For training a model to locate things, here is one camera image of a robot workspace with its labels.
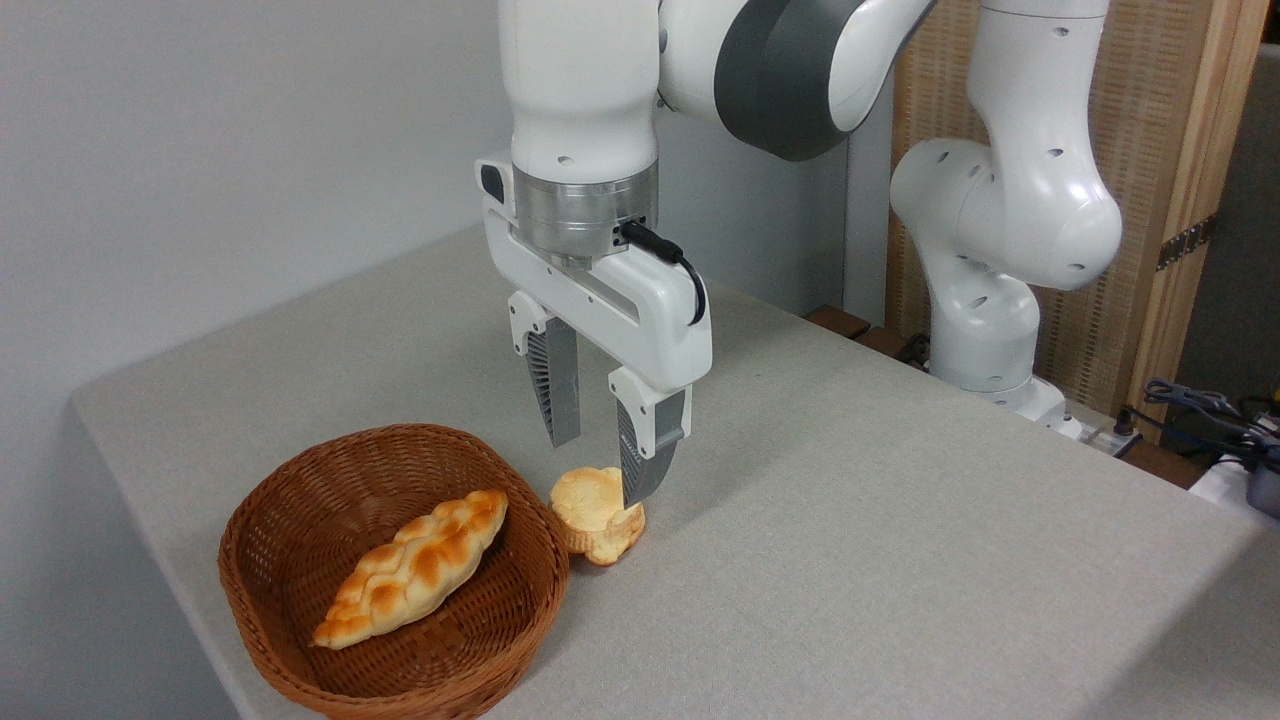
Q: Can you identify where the grey plastic container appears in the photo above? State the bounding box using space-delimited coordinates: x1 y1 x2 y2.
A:
1245 465 1280 519

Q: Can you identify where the black cable bundle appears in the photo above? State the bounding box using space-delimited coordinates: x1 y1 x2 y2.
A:
1113 378 1280 473

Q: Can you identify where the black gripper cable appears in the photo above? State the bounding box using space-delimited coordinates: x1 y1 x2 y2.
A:
620 220 707 328

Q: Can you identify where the long braided bread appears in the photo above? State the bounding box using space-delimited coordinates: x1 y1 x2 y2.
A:
312 489 509 651

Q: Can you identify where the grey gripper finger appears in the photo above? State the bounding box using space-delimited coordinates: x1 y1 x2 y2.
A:
507 290 582 449
608 366 689 509

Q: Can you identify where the wooden woven folding screen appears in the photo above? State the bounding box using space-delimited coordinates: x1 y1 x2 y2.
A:
885 0 1271 446

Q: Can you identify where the brown wicker basket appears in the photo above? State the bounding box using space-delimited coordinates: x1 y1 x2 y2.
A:
218 423 571 720

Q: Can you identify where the dark metal screen hinge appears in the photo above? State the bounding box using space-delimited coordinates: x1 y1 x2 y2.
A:
1157 213 1219 272

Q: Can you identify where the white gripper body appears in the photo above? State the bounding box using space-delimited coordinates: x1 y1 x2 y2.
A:
476 152 714 395

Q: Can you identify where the small round bread roll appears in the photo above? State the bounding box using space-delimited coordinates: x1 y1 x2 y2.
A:
549 467 647 567

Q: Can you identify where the white box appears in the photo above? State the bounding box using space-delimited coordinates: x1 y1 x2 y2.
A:
1188 455 1280 531

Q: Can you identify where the brown wooden screen foot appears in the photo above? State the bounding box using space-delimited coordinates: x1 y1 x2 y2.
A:
805 305 872 340
855 325 919 363

